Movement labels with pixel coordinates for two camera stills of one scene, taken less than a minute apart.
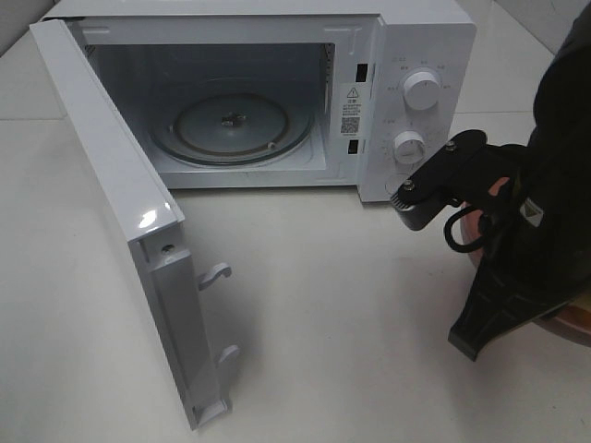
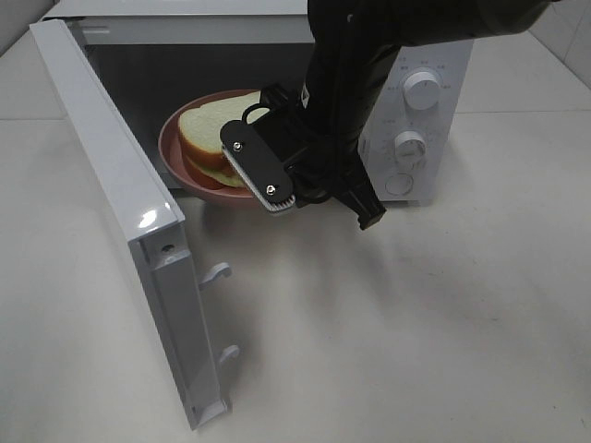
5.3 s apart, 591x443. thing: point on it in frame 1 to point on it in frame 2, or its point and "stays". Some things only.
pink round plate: x=571 y=321 to x=173 y=156
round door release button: x=394 y=182 stays
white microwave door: x=147 y=209 stays
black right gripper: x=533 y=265 to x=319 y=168
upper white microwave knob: x=421 y=89 stays
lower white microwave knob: x=409 y=147 stays
